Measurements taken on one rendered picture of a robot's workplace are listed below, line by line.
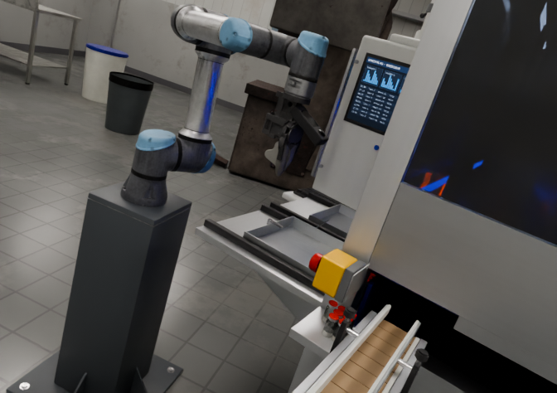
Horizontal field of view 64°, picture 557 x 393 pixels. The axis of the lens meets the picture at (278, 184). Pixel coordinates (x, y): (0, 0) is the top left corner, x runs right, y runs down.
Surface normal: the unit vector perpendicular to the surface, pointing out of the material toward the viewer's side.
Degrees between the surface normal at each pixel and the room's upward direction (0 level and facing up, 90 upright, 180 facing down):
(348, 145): 90
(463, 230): 90
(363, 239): 90
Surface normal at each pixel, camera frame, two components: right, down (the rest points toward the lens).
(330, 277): -0.51, 0.10
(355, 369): 0.29, -0.92
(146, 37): -0.29, 0.20
